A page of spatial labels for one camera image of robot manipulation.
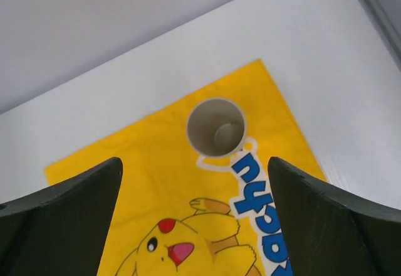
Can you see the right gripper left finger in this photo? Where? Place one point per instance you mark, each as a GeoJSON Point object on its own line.
{"type": "Point", "coordinates": [61, 229]}

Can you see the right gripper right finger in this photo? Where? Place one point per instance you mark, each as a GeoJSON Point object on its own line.
{"type": "Point", "coordinates": [330, 231]}

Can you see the yellow Pikachu cloth placemat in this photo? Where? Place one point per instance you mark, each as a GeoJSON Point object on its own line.
{"type": "Point", "coordinates": [180, 212]}

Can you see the beige paper cup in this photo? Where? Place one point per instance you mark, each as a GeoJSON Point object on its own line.
{"type": "Point", "coordinates": [216, 127]}

